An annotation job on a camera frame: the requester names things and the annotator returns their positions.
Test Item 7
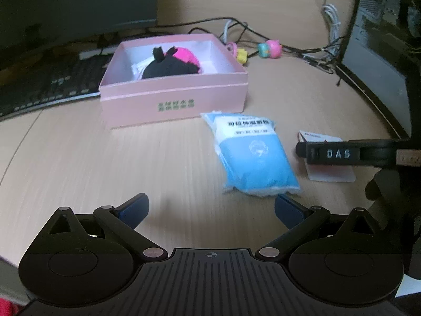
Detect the black monitor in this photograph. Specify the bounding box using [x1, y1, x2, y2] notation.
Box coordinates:
[0, 0, 158, 70]

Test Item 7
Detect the black cable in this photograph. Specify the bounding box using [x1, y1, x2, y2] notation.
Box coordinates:
[145, 15, 346, 73]

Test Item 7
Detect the black keyboard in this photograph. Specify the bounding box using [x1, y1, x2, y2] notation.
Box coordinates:
[0, 53, 114, 119]

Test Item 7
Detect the white power strip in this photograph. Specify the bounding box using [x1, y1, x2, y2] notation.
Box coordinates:
[79, 46, 117, 60]

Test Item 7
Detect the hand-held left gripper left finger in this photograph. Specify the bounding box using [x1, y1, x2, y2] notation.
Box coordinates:
[43, 192, 167, 260]

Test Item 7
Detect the pink pig toy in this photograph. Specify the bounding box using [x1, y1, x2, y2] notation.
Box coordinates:
[266, 39, 282, 59]

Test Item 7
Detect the pink cardboard box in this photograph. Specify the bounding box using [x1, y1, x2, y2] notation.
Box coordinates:
[99, 33, 249, 129]

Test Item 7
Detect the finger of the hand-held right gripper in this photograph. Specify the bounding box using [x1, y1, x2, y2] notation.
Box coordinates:
[295, 140, 360, 167]

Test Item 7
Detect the pink toy basket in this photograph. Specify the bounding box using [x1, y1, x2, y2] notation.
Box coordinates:
[174, 48, 202, 73]

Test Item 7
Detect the black plush toy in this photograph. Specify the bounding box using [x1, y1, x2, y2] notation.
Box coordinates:
[141, 47, 202, 80]

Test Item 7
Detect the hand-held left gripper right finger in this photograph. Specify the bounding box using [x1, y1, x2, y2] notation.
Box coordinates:
[258, 194, 384, 260]

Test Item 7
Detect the blue and white packet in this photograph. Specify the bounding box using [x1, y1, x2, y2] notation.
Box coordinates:
[201, 110, 301, 199]

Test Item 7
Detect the grey-white cable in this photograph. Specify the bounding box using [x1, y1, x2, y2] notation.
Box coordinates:
[224, 20, 237, 45]

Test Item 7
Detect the red and white card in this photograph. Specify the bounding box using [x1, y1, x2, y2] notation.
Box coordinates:
[298, 131, 357, 183]

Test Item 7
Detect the red cloth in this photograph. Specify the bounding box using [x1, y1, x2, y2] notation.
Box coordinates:
[0, 296, 18, 316]

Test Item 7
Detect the glass-sided computer case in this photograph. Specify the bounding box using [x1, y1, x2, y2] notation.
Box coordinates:
[335, 0, 421, 139]

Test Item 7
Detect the white cable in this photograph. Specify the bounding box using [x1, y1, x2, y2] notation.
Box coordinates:
[320, 0, 341, 45]

